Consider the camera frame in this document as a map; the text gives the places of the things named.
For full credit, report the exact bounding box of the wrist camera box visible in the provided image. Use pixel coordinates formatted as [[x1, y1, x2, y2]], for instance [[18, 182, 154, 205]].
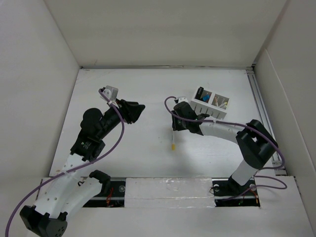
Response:
[[99, 85, 119, 101], [175, 96, 189, 104]]

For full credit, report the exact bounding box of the white pen holder box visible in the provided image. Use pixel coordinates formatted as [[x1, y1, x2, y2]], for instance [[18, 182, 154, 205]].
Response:
[[190, 88, 230, 119]]

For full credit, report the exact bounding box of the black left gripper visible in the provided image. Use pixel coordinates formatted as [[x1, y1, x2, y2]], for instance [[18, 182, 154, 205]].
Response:
[[97, 98, 144, 140]]

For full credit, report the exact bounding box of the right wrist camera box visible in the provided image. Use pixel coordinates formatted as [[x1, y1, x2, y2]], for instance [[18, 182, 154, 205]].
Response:
[[175, 96, 189, 104]]

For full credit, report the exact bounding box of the aluminium rail right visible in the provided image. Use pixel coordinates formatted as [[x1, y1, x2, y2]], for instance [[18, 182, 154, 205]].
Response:
[[246, 67, 287, 176]]

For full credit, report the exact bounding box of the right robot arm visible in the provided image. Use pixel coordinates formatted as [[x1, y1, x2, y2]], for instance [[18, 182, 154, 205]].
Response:
[[170, 97, 278, 200]]

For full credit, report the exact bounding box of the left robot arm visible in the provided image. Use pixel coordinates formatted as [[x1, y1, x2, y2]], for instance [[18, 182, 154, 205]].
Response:
[[20, 100, 145, 237]]

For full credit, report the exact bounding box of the blue cap black highlighter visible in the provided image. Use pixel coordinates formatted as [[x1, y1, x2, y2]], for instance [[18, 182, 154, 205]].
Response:
[[201, 92, 212, 103]]

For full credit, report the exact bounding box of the white foam block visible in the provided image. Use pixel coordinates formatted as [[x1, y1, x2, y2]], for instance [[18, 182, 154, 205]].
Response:
[[124, 177, 215, 208]]

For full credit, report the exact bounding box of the pink cap white pen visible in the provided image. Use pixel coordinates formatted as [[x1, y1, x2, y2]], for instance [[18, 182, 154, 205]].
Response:
[[214, 97, 219, 107]]

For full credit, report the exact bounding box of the yellow cap black highlighter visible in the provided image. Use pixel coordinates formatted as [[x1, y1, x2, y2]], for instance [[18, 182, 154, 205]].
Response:
[[194, 86, 204, 100]]

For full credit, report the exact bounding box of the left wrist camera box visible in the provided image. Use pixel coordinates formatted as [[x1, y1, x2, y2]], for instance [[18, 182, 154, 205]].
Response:
[[99, 85, 119, 101]]

